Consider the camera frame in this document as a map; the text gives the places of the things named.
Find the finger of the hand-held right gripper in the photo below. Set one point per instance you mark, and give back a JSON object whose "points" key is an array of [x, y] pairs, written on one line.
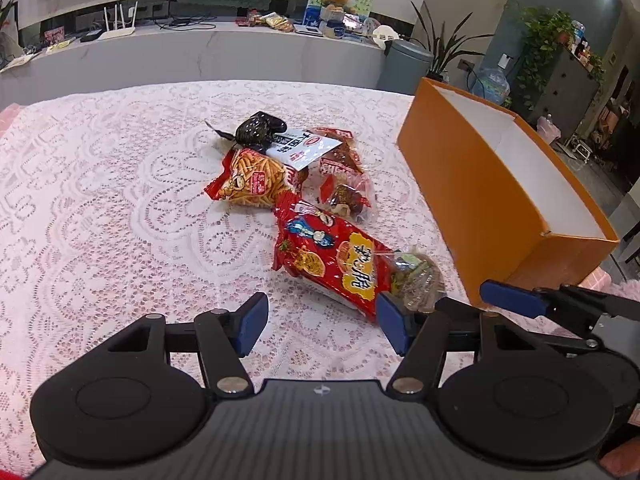
{"points": [[510, 300]]}

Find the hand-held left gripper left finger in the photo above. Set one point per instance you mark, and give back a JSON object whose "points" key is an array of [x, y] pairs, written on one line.
{"points": [[252, 322]]}

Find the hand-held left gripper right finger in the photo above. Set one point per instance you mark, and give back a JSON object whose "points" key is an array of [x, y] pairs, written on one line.
{"points": [[392, 325]]}

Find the clear packet of green snack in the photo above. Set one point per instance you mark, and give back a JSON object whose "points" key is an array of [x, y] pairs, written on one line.
{"points": [[417, 280]]}

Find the large red chip packet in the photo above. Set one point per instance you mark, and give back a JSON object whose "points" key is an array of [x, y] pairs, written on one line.
{"points": [[325, 260]]}

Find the orange cardboard box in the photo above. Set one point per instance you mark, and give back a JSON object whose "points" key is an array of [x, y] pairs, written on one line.
{"points": [[475, 185]]}

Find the clear red braised meat packet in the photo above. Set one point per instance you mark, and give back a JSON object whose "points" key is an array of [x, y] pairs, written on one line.
{"points": [[347, 195]]}

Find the red fried stick snack packet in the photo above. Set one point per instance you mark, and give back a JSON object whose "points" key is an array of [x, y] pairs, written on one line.
{"points": [[250, 182]]}

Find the white black label snack packet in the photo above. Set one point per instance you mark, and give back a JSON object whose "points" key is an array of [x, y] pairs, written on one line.
{"points": [[300, 152]]}

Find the small red clear meat packet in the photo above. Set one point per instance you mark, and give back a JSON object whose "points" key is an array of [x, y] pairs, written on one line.
{"points": [[337, 135]]}

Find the pile of snacks on counter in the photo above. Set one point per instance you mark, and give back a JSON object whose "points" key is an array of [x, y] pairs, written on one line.
{"points": [[272, 21]]}

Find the pink lace tablecloth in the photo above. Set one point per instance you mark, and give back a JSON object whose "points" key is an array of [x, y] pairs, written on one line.
{"points": [[125, 210]]}

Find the blue water bottle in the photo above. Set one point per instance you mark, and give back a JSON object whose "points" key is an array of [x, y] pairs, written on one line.
{"points": [[492, 85]]}

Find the grey cabinet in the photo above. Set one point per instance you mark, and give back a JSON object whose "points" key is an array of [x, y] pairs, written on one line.
{"points": [[570, 90]]}

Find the grey trash bin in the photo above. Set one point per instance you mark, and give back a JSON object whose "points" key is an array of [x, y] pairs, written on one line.
{"points": [[405, 67]]}

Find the long leaf potted plant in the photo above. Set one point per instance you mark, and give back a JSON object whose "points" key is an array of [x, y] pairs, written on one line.
{"points": [[442, 45]]}

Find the grey marble television counter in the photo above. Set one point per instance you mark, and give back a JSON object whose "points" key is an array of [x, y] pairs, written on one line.
{"points": [[225, 55]]}

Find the green ivy plant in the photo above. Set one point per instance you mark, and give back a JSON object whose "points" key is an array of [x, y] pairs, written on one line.
{"points": [[542, 30]]}

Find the white router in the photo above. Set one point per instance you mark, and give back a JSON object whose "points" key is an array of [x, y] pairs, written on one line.
{"points": [[117, 32]]}

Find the green picture card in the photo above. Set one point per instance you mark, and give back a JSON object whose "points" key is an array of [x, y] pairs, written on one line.
{"points": [[365, 2]]}

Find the brown teddy bear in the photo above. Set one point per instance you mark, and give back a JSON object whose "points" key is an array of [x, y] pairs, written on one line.
{"points": [[337, 0]]}

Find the potted plant with thin leaves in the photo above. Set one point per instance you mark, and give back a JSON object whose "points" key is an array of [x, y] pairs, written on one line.
{"points": [[7, 20]]}

